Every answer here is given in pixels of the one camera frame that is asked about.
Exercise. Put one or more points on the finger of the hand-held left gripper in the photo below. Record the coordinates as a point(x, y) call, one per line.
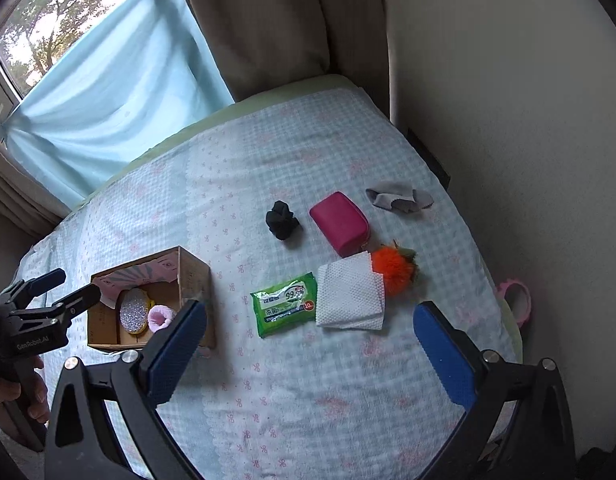
point(80, 298)
point(35, 281)

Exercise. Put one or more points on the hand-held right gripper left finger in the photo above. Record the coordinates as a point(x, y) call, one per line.
point(178, 345)

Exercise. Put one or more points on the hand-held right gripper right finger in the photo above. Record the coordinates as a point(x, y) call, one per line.
point(445, 355)

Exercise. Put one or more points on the person's left hand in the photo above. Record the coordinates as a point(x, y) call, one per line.
point(38, 390)

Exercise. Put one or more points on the pink fluffy scrunchie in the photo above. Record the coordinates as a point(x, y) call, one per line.
point(160, 316)

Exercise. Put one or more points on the silver glitter oval sponge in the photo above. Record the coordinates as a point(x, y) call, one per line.
point(133, 312)

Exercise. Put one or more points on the pink patterned paper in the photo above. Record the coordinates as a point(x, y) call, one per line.
point(133, 272)

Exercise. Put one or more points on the brown cardboard box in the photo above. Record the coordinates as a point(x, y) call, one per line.
point(194, 280)

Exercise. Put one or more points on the beige curtain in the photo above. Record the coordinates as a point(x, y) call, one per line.
point(18, 195)
point(268, 20)

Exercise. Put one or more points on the orange fluffy plush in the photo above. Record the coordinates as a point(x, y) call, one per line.
point(395, 267)

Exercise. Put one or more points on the green wet wipes packet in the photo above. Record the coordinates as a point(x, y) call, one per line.
point(283, 305)

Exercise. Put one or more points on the white paper towel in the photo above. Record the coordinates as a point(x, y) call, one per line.
point(348, 292)

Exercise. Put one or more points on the black scrunchie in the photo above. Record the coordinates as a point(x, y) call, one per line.
point(280, 220)

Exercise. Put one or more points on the grey sock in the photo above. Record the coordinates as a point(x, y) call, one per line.
point(392, 197)

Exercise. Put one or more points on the magenta zip pouch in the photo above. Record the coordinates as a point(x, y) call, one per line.
point(338, 220)

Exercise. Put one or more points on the blue checked bed sheet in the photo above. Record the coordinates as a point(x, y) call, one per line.
point(288, 160)

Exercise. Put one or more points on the light blue curtain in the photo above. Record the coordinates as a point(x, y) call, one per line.
point(128, 85)

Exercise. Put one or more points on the window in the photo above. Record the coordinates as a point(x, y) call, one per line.
point(63, 10)

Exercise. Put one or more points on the light green mattress cover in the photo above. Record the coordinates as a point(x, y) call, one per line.
point(298, 86)

